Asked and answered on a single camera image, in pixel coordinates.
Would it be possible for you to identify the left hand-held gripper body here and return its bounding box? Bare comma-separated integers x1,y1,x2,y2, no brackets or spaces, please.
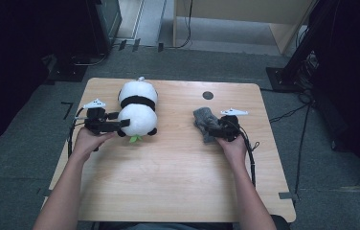
75,98,108,135

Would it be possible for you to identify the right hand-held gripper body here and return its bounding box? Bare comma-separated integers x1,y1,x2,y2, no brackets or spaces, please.
220,107,250,143

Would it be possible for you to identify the grey towel cloth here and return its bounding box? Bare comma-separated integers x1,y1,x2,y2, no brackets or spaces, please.
192,106,223,144

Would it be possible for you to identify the panda plush toy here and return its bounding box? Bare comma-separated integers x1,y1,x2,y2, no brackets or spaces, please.
117,76,159,144

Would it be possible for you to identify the person's left hand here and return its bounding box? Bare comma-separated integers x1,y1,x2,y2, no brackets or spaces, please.
72,128,116,163

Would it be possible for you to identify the person's right hand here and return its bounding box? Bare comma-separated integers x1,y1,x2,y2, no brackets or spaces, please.
215,133,249,173

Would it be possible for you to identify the black angled floor tape mark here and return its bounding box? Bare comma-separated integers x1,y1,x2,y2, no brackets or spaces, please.
60,101,75,121

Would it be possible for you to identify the black metal stand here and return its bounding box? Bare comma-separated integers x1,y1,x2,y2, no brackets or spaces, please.
265,0,341,94

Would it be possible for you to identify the grey tape strip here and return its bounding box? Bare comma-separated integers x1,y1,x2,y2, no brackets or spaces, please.
36,187,52,199
278,191,298,201

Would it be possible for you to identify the black cabinet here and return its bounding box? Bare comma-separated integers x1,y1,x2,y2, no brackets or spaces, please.
85,0,124,58

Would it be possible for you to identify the person's clothing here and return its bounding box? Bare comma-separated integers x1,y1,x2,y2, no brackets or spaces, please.
98,221,234,230

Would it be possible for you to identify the light wooden desk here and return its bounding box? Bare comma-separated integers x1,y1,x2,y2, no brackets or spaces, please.
172,0,316,56

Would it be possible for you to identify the left hand-held gripper cable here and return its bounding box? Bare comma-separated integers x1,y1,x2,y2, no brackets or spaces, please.
67,107,87,159

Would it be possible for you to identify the hand-held gripper cable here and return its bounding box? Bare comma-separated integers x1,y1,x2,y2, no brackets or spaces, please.
237,126,260,189
67,107,87,159

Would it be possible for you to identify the right hand-held gripper cable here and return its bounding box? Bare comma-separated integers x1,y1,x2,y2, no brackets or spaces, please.
237,126,260,189

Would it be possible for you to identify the black floor cable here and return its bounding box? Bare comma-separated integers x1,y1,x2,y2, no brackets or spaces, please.
294,104,312,201
268,101,312,125
71,51,109,67

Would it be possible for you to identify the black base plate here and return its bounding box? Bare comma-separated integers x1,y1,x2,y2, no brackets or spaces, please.
45,54,88,82

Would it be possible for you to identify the bundle of cables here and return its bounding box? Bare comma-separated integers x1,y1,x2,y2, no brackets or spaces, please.
295,50,320,105

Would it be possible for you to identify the hanging black cable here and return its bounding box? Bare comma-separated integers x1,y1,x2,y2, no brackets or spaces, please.
168,0,194,50

